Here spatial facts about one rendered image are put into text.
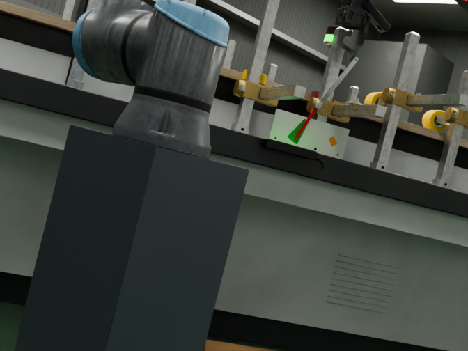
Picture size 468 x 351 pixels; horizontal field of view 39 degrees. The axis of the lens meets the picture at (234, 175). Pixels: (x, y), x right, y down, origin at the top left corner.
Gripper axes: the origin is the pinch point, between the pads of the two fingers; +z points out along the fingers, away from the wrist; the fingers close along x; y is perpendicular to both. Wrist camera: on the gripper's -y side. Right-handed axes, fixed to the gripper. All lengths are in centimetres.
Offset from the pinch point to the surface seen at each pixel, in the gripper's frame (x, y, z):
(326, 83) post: -5.9, 3.9, 9.1
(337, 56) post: -5.9, 2.5, -0.2
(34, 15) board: -23, 93, 13
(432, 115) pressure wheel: -24, -48, 6
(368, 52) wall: -698, -356, -164
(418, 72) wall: -624, -400, -142
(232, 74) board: -22.9, 29.4, 12.7
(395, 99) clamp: -5.1, -20.8, 7.6
